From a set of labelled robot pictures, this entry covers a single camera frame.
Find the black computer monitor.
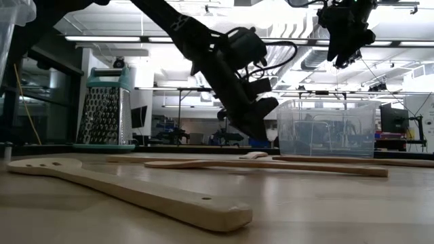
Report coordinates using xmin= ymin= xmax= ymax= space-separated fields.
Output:
xmin=131 ymin=105 xmax=149 ymax=129
xmin=380 ymin=103 xmax=410 ymax=134

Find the angled wooden spatula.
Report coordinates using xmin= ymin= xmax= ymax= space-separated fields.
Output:
xmin=272 ymin=155 xmax=434 ymax=169

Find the background black table frame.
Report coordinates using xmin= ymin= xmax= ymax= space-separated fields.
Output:
xmin=177 ymin=87 xmax=230 ymax=143

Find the wooden spork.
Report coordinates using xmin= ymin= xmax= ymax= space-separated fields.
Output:
xmin=238 ymin=151 xmax=269 ymax=161

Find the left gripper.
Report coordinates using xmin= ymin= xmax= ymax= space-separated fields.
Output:
xmin=191 ymin=45 xmax=279 ymax=142

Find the wooden spoon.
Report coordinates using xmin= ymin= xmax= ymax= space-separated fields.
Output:
xmin=144 ymin=159 xmax=389 ymax=178

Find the black ceiling camera rig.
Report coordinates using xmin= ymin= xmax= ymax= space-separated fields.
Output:
xmin=335 ymin=49 xmax=362 ymax=70

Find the teal metal box grater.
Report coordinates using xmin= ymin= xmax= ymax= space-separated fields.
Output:
xmin=71 ymin=66 xmax=136 ymax=153

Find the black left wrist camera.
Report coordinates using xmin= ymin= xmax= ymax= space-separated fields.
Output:
xmin=249 ymin=77 xmax=273 ymax=99

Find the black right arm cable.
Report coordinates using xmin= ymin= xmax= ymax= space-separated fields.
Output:
xmin=287 ymin=0 xmax=328 ymax=8

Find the clear plastic storage bin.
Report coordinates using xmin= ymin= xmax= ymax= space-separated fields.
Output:
xmin=276 ymin=98 xmax=381 ymax=159
xmin=0 ymin=0 xmax=37 ymax=81

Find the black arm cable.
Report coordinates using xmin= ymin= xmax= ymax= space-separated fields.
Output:
xmin=233 ymin=39 xmax=299 ymax=81
xmin=287 ymin=0 xmax=328 ymax=8

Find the slotted wooden spatula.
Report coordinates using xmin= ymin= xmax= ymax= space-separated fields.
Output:
xmin=7 ymin=157 xmax=254 ymax=233

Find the overhead LED light bar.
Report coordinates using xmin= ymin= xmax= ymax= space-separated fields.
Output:
xmin=64 ymin=35 xmax=434 ymax=47

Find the blue plastic crate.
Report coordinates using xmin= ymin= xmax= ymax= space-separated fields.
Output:
xmin=249 ymin=137 xmax=271 ymax=148

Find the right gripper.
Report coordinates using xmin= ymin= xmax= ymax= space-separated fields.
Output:
xmin=318 ymin=8 xmax=376 ymax=62

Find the yellow hanging cable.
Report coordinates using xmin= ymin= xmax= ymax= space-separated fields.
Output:
xmin=13 ymin=64 xmax=42 ymax=145

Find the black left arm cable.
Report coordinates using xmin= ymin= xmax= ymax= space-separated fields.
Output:
xmin=233 ymin=39 xmax=299 ymax=81

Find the black metal table frame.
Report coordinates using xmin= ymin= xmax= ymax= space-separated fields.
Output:
xmin=9 ymin=144 xmax=434 ymax=160

